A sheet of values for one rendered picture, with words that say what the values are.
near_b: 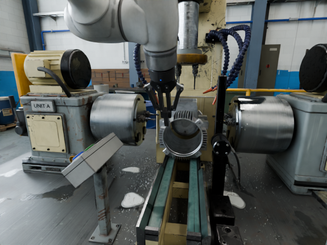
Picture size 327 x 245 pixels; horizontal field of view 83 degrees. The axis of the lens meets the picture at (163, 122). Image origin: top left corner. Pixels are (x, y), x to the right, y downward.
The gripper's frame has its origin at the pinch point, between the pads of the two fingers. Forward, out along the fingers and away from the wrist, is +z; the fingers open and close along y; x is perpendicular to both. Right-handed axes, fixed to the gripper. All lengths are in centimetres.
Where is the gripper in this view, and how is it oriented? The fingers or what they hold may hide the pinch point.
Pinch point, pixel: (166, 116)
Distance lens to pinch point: 67.8
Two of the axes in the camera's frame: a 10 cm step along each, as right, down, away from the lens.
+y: -9.9, -0.4, 1.5
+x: -1.3, 7.0, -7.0
